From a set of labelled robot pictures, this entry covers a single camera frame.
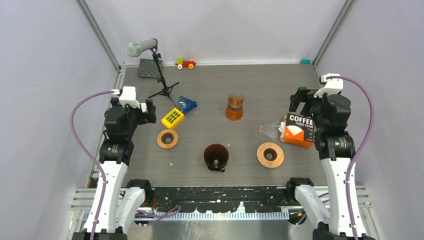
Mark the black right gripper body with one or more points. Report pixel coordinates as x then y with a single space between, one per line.
313 105

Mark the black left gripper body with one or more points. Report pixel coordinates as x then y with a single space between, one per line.
136 117

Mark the orange coffee filter box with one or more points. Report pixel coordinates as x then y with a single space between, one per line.
297 130

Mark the clear glass dripper cone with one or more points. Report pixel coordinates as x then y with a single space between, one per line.
270 130

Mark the large wooden ring holder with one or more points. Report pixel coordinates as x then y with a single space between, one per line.
270 155

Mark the dark brown dripper cup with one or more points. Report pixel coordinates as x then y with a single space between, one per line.
216 157

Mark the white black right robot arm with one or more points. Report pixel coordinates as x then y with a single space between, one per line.
336 149

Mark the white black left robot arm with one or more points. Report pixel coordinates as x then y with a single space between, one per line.
110 218

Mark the blue glass dripper cone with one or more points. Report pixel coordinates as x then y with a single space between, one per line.
185 105

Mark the yellow green toy brick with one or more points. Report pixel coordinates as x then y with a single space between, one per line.
172 119

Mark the teal block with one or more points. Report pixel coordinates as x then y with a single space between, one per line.
305 61

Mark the toy brick car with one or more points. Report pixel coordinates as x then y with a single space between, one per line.
181 63

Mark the grey microphone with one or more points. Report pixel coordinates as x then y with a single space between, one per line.
135 49

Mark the amber glass carafe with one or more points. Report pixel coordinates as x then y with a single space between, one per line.
234 110

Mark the small wooden ring holder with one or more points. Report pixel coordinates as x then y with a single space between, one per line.
167 139

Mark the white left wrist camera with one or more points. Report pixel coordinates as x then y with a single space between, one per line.
128 97

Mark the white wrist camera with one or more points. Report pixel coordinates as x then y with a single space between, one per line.
331 84
128 97

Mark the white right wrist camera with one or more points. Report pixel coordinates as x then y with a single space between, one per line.
331 84

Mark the grey studded base plate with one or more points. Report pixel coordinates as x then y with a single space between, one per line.
148 69

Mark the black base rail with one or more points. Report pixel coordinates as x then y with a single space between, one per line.
220 199

